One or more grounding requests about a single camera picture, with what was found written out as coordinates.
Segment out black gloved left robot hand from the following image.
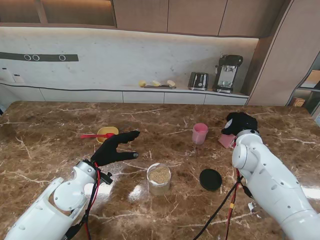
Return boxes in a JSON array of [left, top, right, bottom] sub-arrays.
[[90, 129, 141, 167]]

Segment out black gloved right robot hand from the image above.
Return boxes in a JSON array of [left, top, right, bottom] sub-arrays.
[[221, 111, 259, 137]]

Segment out red plastic spoon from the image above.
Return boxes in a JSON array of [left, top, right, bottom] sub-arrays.
[[79, 133, 116, 140]]

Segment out pink container with white lid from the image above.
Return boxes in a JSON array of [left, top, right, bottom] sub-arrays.
[[217, 133, 238, 150]]

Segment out pink measuring cup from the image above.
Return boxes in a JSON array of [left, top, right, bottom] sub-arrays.
[[191, 122, 209, 145]]

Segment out clear grain jar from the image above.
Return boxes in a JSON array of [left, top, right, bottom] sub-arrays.
[[146, 162, 172, 196]]

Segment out black round jar lid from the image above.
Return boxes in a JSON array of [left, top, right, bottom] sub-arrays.
[[199, 168, 223, 192]]

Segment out yellow plastic bowl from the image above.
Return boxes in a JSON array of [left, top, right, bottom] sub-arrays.
[[96, 126, 119, 144]]

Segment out black espresso machine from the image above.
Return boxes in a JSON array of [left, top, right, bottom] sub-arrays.
[[211, 54, 244, 95]]

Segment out small wooden box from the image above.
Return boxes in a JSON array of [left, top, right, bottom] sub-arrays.
[[291, 97, 306, 108]]

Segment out black and silver toaster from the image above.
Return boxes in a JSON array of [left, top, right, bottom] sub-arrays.
[[187, 71, 210, 91]]

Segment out white counter with drawers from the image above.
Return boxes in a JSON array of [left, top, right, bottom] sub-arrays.
[[0, 81, 250, 106]]

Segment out tall brown cabinet panel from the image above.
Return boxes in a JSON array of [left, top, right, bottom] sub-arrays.
[[246, 0, 320, 107]]

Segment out dark open shelf unit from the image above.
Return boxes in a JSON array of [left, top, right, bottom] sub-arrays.
[[287, 51, 320, 116]]

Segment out dark cutting board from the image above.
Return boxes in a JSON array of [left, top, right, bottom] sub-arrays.
[[144, 84, 177, 90]]

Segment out tan book on shelf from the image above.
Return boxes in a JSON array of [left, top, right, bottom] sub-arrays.
[[303, 69, 320, 89]]

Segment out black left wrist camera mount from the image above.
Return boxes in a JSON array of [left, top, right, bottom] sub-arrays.
[[98, 171, 113, 186]]

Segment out red and black left arm cables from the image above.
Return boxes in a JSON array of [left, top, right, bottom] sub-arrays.
[[63, 162, 101, 240]]

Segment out red and black arm cables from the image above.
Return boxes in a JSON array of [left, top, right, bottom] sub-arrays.
[[194, 136, 253, 240], [63, 162, 101, 240]]

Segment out red and black right arm cables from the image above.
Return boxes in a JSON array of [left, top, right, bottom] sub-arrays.
[[194, 136, 253, 240]]

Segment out black wall power strip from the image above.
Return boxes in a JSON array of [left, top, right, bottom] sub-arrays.
[[0, 51, 79, 63]]

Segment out brown wall cabinets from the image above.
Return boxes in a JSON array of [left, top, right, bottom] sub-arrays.
[[0, 0, 286, 39]]

